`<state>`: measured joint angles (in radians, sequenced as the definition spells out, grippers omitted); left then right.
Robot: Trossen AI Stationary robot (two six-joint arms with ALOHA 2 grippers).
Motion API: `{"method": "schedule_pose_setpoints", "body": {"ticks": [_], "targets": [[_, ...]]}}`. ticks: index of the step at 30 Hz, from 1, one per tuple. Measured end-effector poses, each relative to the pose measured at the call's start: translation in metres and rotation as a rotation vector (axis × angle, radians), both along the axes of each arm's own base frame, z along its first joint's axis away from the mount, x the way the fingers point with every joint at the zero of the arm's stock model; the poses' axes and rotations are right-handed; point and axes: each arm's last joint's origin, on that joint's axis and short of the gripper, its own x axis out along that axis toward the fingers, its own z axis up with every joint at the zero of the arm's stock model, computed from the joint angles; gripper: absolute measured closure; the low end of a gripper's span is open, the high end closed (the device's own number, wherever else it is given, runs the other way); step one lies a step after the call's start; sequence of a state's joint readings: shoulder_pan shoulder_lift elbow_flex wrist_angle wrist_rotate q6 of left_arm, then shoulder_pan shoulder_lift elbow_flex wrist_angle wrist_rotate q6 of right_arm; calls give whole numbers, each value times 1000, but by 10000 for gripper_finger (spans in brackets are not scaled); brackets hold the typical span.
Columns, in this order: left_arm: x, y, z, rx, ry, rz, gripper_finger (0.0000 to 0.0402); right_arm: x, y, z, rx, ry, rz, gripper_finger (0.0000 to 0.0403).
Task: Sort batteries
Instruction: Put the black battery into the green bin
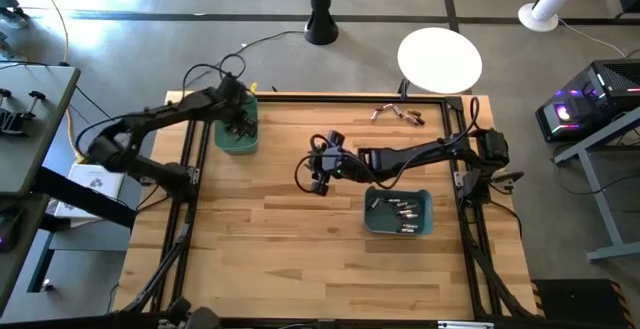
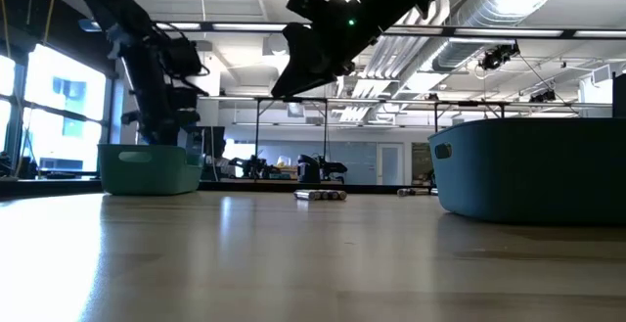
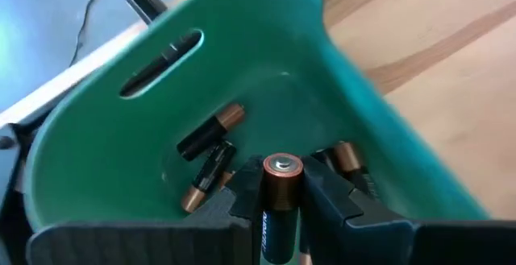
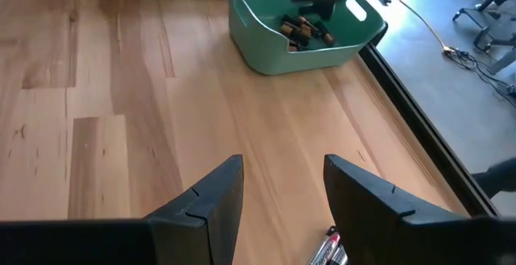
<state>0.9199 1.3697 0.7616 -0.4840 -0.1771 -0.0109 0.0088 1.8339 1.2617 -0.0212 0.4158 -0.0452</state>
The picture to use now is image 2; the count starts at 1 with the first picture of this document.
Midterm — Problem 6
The yellow hanging cord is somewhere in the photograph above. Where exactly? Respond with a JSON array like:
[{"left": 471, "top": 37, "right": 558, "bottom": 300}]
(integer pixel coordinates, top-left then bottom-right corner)
[{"left": 42, "top": 0, "right": 56, "bottom": 44}]

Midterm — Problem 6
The black beam with light strips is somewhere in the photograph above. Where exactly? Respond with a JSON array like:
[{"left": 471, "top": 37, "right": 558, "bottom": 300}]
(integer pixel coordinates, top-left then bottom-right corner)
[{"left": 154, "top": 20, "right": 626, "bottom": 40}]

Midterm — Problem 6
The green plastic bin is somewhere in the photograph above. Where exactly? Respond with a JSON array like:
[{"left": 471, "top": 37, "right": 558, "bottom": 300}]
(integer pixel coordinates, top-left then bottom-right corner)
[{"left": 96, "top": 144, "right": 205, "bottom": 197}]

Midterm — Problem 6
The black lab robot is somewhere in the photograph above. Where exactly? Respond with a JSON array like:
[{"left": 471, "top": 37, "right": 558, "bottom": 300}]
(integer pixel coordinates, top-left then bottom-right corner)
[
  {"left": 296, "top": 154, "right": 349, "bottom": 184},
  {"left": 228, "top": 155, "right": 275, "bottom": 180}
]

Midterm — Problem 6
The blue plastic bin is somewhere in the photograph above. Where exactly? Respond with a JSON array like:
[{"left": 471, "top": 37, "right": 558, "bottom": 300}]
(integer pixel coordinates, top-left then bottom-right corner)
[{"left": 426, "top": 117, "right": 626, "bottom": 229}]

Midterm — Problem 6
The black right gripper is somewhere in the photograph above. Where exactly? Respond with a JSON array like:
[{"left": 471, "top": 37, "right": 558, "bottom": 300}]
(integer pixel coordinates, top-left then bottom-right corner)
[{"left": 271, "top": 22, "right": 356, "bottom": 99}]

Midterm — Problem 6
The dark partition panel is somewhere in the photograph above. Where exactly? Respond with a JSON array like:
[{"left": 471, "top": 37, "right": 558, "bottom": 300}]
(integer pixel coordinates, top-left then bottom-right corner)
[{"left": 610, "top": 71, "right": 626, "bottom": 120}]

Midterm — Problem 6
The black camera cluster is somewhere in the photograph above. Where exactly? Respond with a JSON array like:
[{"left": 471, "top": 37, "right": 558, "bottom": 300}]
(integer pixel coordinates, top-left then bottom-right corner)
[
  {"left": 477, "top": 42, "right": 520, "bottom": 72},
  {"left": 530, "top": 89, "right": 558, "bottom": 104}
]

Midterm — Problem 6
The black computer monitor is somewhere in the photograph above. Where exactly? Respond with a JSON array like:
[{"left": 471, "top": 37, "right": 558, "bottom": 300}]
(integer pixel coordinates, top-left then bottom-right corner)
[{"left": 202, "top": 125, "right": 226, "bottom": 160}]

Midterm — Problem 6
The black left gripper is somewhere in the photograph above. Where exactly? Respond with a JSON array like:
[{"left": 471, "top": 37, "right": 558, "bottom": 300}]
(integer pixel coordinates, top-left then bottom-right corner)
[{"left": 120, "top": 84, "right": 202, "bottom": 147}]

